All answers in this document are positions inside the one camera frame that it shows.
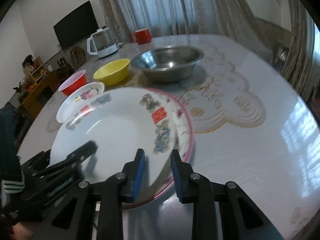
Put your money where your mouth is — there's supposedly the pink rimmed plate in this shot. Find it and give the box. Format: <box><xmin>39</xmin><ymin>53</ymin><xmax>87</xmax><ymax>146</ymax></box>
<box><xmin>122</xmin><ymin>88</ymin><xmax>195</xmax><ymax>210</ymax></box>

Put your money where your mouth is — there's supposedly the large white patterned plate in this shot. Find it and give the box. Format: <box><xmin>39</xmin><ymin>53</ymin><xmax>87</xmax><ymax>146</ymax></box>
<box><xmin>50</xmin><ymin>88</ymin><xmax>176</xmax><ymax>186</ymax></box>

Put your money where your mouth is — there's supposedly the white rose plate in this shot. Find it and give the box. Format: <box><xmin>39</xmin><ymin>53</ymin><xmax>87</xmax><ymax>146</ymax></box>
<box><xmin>56</xmin><ymin>81</ymin><xmax>105</xmax><ymax>124</ymax></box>

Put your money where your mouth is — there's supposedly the yellow bowl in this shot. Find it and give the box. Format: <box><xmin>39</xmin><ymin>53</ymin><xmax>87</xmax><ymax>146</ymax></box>
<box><xmin>93</xmin><ymin>59</ymin><xmax>130</xmax><ymax>86</ymax></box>

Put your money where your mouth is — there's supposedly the stainless steel bowl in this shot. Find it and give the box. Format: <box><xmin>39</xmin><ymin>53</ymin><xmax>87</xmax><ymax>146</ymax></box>
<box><xmin>131</xmin><ymin>46</ymin><xmax>204</xmax><ymax>83</ymax></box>

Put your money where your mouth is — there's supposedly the red plastic bowl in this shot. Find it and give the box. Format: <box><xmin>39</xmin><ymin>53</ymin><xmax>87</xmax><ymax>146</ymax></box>
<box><xmin>58</xmin><ymin>70</ymin><xmax>86</xmax><ymax>96</ymax></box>

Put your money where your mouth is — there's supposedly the lace floral table mat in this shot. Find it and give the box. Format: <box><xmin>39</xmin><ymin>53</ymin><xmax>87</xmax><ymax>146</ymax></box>
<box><xmin>46</xmin><ymin>39</ymin><xmax>267</xmax><ymax>134</ymax></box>

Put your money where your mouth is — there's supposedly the wooden shelf cabinet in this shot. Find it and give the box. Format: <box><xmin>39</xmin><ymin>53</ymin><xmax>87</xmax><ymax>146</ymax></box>
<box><xmin>14</xmin><ymin>55</ymin><xmax>60</xmax><ymax>120</ymax></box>

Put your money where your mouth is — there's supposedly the wooden chair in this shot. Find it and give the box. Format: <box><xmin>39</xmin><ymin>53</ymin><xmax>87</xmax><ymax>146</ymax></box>
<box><xmin>70</xmin><ymin>46</ymin><xmax>87</xmax><ymax>69</ymax></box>

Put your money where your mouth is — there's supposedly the white electric kettle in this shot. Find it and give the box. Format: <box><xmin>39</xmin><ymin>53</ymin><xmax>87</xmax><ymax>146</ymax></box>
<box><xmin>87</xmin><ymin>28</ymin><xmax>118</xmax><ymax>59</ymax></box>

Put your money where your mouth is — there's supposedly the red mug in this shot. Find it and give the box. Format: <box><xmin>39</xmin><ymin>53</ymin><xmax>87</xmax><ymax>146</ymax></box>
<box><xmin>130</xmin><ymin>28</ymin><xmax>152</xmax><ymax>44</ymax></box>

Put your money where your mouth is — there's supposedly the black television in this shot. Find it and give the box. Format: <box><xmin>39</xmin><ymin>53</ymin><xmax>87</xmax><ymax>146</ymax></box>
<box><xmin>53</xmin><ymin>1</ymin><xmax>98</xmax><ymax>49</ymax></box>

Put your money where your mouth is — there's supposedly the right window curtain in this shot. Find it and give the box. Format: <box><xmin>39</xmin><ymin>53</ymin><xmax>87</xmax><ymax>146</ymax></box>
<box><xmin>281</xmin><ymin>0</ymin><xmax>315</xmax><ymax>101</ymax></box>

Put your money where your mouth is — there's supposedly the beige curtain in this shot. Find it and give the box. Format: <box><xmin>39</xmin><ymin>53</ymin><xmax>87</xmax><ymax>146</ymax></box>
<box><xmin>99</xmin><ymin>0</ymin><xmax>271</xmax><ymax>53</ymax></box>

